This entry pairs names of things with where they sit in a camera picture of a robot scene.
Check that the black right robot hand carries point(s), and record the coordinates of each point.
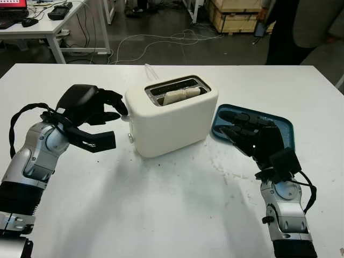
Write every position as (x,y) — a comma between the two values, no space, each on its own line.
(266,142)

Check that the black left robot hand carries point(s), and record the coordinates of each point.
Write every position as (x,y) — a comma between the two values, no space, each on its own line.
(78,103)

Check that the cream white two-slot toaster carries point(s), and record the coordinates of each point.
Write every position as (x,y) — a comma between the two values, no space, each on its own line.
(172,126)

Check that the white bread slice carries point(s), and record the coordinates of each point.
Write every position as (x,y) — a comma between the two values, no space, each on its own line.
(180,95)

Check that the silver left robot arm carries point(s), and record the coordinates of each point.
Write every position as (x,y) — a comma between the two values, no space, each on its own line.
(29,161)

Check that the blue rectangular tray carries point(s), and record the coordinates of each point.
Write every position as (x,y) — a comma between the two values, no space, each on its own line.
(285,131)

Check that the white office desk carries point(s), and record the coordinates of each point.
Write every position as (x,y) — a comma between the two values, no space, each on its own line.
(40,31)

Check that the black handheld device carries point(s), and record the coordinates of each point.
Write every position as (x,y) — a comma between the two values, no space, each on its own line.
(59,11)

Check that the black computer mouse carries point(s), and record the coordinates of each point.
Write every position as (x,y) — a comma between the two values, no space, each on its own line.
(29,22)

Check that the white-legged desk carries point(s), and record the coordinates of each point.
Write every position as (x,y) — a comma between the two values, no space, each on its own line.
(110,12)

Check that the person with dark shoes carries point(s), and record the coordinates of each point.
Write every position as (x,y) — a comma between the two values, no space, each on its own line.
(134,12)

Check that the black laptop with red screen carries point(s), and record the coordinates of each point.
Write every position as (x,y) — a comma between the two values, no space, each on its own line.
(12,16)

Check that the person in beige jacket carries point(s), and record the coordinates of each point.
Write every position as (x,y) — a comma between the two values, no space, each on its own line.
(290,32)

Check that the blue smartphone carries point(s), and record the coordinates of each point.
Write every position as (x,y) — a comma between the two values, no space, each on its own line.
(259,29)

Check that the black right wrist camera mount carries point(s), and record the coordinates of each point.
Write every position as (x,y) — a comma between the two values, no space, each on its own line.
(285,164)

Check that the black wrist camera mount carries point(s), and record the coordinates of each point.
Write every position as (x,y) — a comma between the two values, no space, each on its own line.
(99,141)
(285,164)

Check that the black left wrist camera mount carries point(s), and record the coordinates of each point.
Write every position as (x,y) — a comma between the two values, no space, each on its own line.
(99,141)

